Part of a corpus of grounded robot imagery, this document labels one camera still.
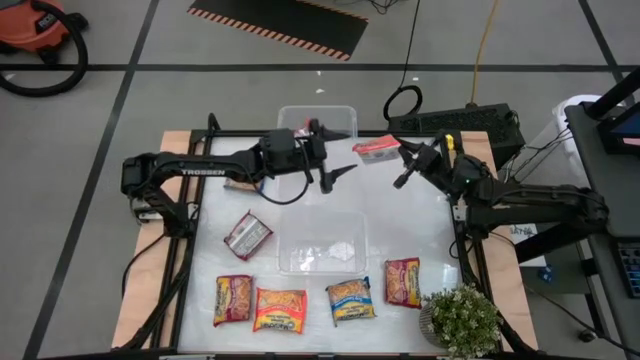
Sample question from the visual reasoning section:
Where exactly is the clear plastic bin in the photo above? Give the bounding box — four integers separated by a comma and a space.
276, 208, 370, 277
275, 135, 365, 215
276, 104, 359, 142

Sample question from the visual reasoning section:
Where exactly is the black monitor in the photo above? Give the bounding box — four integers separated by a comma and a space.
597, 99, 640, 156

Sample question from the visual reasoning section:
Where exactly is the black keyboard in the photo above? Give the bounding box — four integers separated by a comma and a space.
617, 239, 640, 300

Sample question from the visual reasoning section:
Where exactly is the dark grey desk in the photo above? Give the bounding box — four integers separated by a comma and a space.
564, 99, 640, 351

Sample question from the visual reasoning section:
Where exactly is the white paper sheet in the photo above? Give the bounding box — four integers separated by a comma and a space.
507, 222, 547, 269

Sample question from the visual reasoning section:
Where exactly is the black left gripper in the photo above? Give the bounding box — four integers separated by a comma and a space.
259, 118, 360, 196

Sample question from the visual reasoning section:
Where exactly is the blue Maruchan noodle packet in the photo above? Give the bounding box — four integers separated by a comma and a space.
223, 175, 266, 194
325, 275, 377, 327

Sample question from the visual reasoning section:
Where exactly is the yellow extension cable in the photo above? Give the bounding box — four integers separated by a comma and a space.
469, 0, 501, 107

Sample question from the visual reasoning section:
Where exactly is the dark red Maruchan noodle packet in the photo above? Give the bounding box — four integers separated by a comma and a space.
383, 256, 423, 310
213, 273, 255, 328
223, 209, 275, 262

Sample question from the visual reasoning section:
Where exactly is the black perforated equipment case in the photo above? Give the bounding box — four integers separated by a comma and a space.
387, 102, 526, 169

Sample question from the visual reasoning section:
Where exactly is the orange shop vacuum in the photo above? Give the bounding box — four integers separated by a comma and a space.
0, 0, 90, 55
0, 0, 90, 99

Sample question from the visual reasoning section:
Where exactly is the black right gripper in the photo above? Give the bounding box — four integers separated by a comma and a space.
391, 134, 450, 192

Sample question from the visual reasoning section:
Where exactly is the orange Maruchan noodle packet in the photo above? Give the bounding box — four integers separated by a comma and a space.
252, 286, 308, 335
352, 133, 403, 165

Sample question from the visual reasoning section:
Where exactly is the black desk pole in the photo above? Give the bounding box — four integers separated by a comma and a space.
582, 67, 640, 121

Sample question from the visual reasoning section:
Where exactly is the black floor cable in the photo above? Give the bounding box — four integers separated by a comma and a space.
382, 0, 425, 121

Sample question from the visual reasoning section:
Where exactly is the green potted plant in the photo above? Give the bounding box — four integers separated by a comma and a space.
418, 282, 504, 360

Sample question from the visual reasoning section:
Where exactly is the black hazard-striped floor mat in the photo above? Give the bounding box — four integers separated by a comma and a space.
187, 0, 370, 62

